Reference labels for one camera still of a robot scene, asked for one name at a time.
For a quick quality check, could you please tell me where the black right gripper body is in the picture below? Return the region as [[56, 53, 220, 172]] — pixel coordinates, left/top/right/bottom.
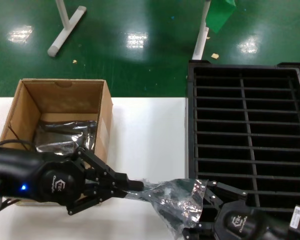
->
[[213, 200, 292, 240]]

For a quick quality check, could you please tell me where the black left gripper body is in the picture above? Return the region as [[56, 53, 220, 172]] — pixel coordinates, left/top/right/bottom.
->
[[0, 147, 88, 209]]

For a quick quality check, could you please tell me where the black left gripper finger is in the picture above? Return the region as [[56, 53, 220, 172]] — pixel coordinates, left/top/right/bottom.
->
[[66, 184, 131, 217], [75, 146, 145, 194]]

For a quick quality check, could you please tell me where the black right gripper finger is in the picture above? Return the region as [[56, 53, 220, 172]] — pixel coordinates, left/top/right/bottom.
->
[[201, 179, 249, 214], [181, 220, 215, 240]]

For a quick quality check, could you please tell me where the grey antistatic bag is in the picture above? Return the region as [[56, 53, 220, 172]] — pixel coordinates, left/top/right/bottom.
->
[[126, 177, 209, 240]]

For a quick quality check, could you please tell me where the flat bagged graphics card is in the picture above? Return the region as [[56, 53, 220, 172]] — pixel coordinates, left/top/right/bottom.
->
[[34, 119, 99, 155]]

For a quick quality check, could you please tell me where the black slotted container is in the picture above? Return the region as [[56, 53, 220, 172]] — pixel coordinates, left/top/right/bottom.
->
[[185, 59, 300, 218]]

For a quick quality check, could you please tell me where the brown cardboard box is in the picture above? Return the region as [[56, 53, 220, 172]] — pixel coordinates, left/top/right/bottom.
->
[[0, 78, 114, 207]]

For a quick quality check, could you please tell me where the white table leg with foot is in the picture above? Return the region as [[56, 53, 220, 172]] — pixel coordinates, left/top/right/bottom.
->
[[191, 0, 212, 61], [47, 0, 88, 58]]

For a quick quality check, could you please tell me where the green tablecloth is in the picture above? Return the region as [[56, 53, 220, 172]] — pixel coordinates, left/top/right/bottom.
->
[[205, 0, 238, 35]]

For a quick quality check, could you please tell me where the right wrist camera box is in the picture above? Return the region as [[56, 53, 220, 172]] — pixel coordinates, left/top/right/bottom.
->
[[288, 204, 300, 240]]

